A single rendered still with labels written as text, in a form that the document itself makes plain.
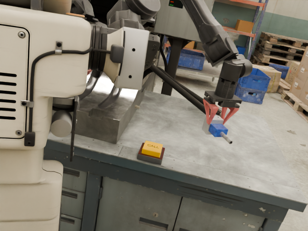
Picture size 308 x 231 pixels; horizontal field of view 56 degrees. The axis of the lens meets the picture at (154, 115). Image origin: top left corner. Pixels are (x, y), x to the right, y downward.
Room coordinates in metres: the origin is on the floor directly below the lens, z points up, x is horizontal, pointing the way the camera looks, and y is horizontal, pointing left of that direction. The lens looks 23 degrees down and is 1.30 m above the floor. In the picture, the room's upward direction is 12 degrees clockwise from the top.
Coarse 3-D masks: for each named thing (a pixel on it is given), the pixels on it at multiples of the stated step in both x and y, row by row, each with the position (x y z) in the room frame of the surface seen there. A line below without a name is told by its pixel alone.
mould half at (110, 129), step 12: (96, 84) 1.13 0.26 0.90; (108, 84) 1.14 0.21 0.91; (96, 96) 1.05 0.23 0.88; (120, 96) 1.08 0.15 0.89; (132, 96) 1.10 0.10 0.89; (84, 108) 0.90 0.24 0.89; (96, 108) 0.92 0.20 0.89; (108, 108) 0.94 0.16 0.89; (120, 108) 0.97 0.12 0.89; (132, 108) 1.08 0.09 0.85; (84, 120) 0.87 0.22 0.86; (96, 120) 0.87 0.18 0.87; (108, 120) 0.86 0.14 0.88; (120, 120) 0.87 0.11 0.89; (84, 132) 0.87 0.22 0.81; (96, 132) 0.87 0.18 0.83; (108, 132) 0.86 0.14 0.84; (120, 132) 0.90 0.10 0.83
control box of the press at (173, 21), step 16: (160, 0) 1.73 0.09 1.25; (176, 0) 1.73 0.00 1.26; (208, 0) 1.71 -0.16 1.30; (160, 16) 1.73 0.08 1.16; (176, 16) 1.73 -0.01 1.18; (160, 32) 1.73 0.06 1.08; (176, 32) 1.72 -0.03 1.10; (192, 32) 1.72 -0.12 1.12; (160, 48) 1.85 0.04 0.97; (176, 48) 1.77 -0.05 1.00; (176, 64) 1.77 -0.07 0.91
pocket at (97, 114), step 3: (93, 108) 0.92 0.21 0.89; (90, 111) 0.90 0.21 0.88; (93, 111) 0.92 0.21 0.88; (96, 111) 0.91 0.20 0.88; (99, 111) 0.91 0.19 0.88; (102, 111) 0.91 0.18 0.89; (105, 111) 0.91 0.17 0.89; (90, 114) 0.90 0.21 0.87; (93, 114) 0.92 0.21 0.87; (96, 114) 0.91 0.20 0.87; (99, 114) 0.91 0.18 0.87; (102, 114) 0.91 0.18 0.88; (90, 117) 0.87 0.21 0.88; (93, 117) 0.88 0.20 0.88; (96, 117) 0.90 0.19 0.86; (99, 117) 0.91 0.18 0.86
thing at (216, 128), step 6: (204, 120) 0.88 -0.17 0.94; (216, 120) 0.86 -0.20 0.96; (222, 120) 0.87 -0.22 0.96; (204, 126) 0.88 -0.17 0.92; (210, 126) 0.85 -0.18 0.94; (216, 126) 0.84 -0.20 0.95; (222, 126) 0.85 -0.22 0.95; (210, 132) 0.84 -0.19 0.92; (216, 132) 0.82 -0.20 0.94; (222, 132) 0.82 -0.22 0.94; (228, 138) 0.79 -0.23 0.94
